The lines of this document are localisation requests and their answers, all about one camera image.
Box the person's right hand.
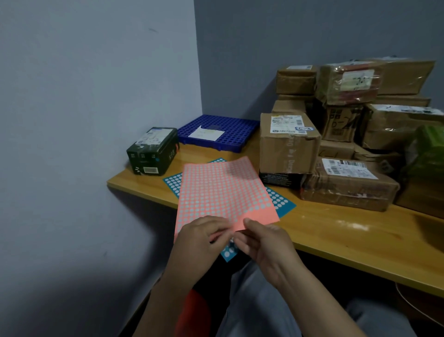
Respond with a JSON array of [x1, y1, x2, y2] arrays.
[[233, 218, 306, 289]]

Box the person's left hand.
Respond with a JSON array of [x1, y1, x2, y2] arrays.
[[163, 215, 235, 289]]

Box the pink dot sticker sheet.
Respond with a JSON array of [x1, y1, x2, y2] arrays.
[[173, 156, 280, 242]]

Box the teal sticker sheet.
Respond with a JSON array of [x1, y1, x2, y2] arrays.
[[163, 158, 297, 263]]

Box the black and pink box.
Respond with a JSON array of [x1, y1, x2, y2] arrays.
[[259, 170, 307, 190]]

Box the pile of brown parcels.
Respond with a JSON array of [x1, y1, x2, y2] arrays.
[[271, 57, 444, 219]]

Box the brown box with blue-marked label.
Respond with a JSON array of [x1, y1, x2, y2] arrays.
[[259, 112, 321, 175]]

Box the dark green box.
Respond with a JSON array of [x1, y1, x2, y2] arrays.
[[126, 126, 180, 176]]

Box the light green parcel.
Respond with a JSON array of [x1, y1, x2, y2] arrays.
[[404, 125, 444, 181]]

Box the person's grey trousers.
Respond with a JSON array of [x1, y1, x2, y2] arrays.
[[216, 260, 417, 337]]

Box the red stool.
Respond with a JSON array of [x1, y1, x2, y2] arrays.
[[173, 290, 212, 337]]

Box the white paper note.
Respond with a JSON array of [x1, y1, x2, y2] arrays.
[[188, 125, 225, 142]]

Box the blue plastic grid pallet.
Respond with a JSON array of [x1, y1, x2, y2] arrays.
[[177, 114, 261, 153]]

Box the white cable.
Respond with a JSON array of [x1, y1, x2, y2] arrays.
[[395, 281, 444, 328]]

